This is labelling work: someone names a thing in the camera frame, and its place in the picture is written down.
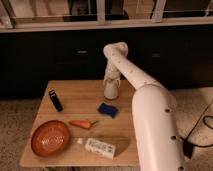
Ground orange bowl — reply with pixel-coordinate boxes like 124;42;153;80
31;120;70;157

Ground black power cable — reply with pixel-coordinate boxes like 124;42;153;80
179;99;213;159

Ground white window frame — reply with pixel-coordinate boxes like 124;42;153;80
0;0;213;32

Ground blue sponge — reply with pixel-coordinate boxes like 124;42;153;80
98;103;118;118

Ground black eraser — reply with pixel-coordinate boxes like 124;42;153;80
48;90;63;112

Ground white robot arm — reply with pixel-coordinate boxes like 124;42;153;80
103;42;188;171

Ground wooden table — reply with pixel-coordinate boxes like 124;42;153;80
20;80;139;167

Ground orange carrot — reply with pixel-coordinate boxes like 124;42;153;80
69;120;96;129

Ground white ceramic cup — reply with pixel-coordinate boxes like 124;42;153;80
104;80;119;100

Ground dark cabinet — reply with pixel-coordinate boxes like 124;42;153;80
0;25;213;99

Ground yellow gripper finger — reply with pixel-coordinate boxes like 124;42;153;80
116;79;121;87
103;78;108;86

